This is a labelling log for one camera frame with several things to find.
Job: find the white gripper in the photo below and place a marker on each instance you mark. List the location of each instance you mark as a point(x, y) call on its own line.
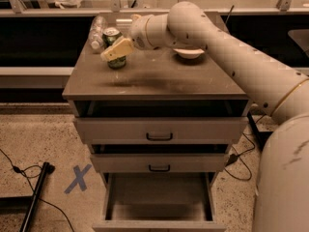
point(139, 33)

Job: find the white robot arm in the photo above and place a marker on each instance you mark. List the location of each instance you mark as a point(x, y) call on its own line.
point(282, 191)

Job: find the top drawer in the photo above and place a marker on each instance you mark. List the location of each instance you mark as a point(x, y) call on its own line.
point(160, 122)

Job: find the drawer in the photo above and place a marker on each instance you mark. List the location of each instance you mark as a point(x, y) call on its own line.
point(158, 202)
point(159, 159)
point(160, 122)

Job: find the grey drawer cabinet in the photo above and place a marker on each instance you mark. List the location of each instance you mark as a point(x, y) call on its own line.
point(160, 75)

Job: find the middle drawer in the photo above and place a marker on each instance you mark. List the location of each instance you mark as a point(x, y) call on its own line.
point(159, 159)

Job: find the bottom drawer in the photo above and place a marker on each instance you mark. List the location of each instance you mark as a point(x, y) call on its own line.
point(158, 202)

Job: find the clear plastic bottle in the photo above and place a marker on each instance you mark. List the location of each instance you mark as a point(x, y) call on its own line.
point(95, 33)

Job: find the white bowl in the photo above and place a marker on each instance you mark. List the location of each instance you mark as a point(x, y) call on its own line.
point(189, 53)

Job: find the blue tape cross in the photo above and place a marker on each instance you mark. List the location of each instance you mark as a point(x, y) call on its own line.
point(78, 180)

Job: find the black tripod leg left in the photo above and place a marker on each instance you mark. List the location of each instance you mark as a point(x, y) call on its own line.
point(47, 168)

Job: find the black tripod leg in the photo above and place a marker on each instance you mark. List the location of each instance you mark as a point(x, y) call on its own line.
point(260, 136)
point(47, 168)

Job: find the metal railing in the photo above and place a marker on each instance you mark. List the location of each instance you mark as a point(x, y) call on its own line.
point(154, 0)

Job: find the black tripod leg right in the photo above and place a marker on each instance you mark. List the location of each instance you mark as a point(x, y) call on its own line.
point(260, 136)

